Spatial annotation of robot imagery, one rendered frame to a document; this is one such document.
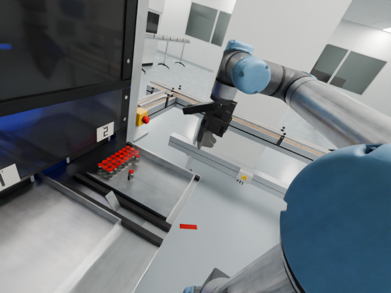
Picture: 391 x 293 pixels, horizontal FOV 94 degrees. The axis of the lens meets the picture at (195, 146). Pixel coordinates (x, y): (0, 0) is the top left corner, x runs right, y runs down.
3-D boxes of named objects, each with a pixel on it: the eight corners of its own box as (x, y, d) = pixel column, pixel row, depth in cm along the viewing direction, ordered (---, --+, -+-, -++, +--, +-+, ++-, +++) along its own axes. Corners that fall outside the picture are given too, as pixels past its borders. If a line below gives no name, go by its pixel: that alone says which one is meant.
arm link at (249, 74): (292, 68, 39) (270, 59, 48) (246, 54, 36) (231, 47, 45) (274, 103, 43) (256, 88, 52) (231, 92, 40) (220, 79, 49)
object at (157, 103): (118, 139, 99) (120, 113, 91) (95, 128, 102) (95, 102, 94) (175, 108, 157) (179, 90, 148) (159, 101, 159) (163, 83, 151)
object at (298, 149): (144, 95, 162) (146, 77, 153) (154, 92, 175) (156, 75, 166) (374, 193, 129) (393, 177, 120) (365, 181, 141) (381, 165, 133)
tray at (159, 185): (86, 179, 68) (85, 172, 67) (131, 149, 90) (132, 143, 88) (164, 224, 62) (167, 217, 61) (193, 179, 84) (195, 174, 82)
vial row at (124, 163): (105, 178, 71) (105, 170, 68) (135, 156, 86) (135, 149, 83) (110, 181, 70) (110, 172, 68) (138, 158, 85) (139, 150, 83)
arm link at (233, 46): (233, 39, 44) (224, 36, 51) (218, 84, 50) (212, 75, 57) (261, 48, 46) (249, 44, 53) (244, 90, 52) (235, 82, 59)
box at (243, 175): (235, 178, 163) (239, 171, 159) (236, 175, 167) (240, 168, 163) (248, 184, 161) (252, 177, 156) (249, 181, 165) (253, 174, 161)
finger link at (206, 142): (208, 158, 65) (216, 136, 60) (192, 152, 66) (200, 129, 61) (210, 154, 68) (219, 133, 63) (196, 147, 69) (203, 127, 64)
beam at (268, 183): (167, 145, 181) (170, 135, 175) (171, 142, 188) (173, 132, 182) (333, 224, 153) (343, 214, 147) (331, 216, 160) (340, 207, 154)
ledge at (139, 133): (112, 133, 100) (112, 129, 99) (128, 125, 111) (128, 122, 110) (134, 143, 97) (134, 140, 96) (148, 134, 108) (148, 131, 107)
